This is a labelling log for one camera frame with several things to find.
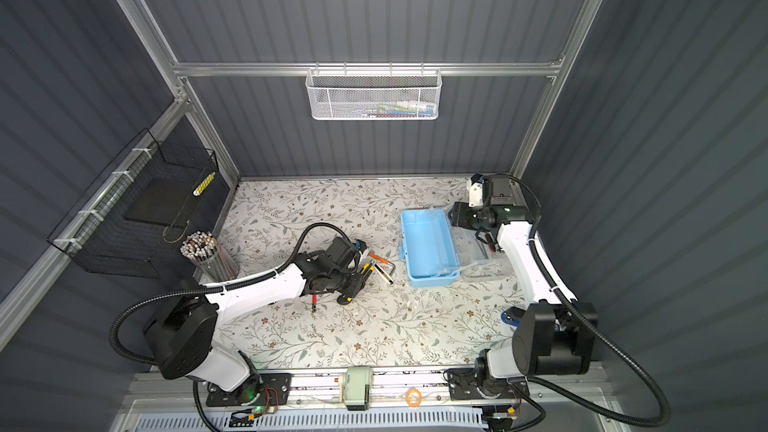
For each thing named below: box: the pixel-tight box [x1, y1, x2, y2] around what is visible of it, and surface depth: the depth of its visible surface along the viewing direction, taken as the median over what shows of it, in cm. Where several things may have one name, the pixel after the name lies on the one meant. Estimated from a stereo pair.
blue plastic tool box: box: [399, 209, 461, 288], surface depth 98 cm
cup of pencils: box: [180, 231, 239, 282], surface depth 83 cm
